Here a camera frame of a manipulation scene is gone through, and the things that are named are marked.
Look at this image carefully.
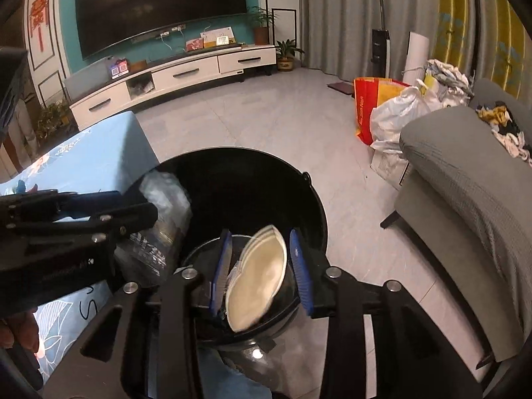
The clear plastic wrapper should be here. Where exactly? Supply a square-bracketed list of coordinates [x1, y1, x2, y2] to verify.
[114, 170, 193, 287]

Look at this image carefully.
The large black television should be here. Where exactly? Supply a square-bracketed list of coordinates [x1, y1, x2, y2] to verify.
[75, 0, 250, 61]

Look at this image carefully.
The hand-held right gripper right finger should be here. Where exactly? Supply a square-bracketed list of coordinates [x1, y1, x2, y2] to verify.
[290, 228, 499, 399]

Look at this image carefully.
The grey sofa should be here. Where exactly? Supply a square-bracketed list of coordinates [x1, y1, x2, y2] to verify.
[380, 77, 532, 368]

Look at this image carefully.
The frosted glass tank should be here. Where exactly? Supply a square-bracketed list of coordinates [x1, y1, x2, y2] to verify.
[62, 62, 112, 101]

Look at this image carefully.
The red knot wall decoration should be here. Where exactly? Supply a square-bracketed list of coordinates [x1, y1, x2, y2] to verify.
[29, 0, 51, 51]

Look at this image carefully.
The white plastic bag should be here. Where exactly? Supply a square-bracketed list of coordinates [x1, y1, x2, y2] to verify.
[370, 85, 471, 152]

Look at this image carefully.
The cluster of leafy plants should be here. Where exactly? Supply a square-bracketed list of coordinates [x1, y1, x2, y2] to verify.
[35, 99, 74, 142]

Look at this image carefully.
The potted plant in brown pot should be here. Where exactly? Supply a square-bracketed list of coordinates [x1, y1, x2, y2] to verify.
[247, 6, 278, 46]

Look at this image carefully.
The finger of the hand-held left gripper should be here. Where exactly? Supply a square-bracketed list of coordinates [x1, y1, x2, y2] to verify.
[0, 190, 125, 222]
[0, 203, 159, 258]

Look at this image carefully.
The blue floral tablecloth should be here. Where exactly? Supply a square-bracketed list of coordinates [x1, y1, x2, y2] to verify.
[0, 110, 161, 383]

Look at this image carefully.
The pile of clothes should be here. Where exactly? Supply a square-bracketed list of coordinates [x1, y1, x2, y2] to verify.
[476, 102, 532, 163]

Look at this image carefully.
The grey curtain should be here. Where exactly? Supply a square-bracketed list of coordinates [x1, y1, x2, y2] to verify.
[305, 0, 478, 84]

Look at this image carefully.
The potted plant in yellow pot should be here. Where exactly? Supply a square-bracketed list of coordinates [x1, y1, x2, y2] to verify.
[275, 39, 306, 72]

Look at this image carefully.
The white television cabinet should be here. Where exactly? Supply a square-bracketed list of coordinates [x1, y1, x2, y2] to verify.
[68, 44, 278, 131]

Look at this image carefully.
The dark floor mat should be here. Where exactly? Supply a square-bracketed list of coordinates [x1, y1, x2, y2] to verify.
[327, 81, 356, 99]

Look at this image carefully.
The yellow patterned curtain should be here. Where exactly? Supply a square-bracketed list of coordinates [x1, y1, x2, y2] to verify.
[436, 0, 532, 97]

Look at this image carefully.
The upright vacuum cleaner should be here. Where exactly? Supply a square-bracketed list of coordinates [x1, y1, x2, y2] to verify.
[368, 0, 394, 80]

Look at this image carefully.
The person's left hand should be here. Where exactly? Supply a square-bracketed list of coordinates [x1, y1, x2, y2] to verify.
[0, 310, 41, 355]

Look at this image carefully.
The white upright roll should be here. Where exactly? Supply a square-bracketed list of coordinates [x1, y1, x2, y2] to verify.
[405, 31, 430, 88]

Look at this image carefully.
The heap of white grey cloth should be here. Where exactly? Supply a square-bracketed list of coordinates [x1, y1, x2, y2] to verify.
[424, 58, 475, 101]

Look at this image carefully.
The red and yellow shopping bag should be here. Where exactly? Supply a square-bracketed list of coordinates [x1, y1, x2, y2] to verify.
[353, 77, 413, 146]

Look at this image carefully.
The white cardboard box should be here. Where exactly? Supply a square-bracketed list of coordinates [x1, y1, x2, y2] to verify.
[370, 145, 411, 186]

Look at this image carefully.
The black round trash bin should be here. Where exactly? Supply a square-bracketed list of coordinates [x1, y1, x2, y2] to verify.
[111, 146, 329, 387]

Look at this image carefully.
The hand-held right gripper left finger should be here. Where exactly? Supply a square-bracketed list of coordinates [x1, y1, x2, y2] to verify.
[42, 228, 233, 399]

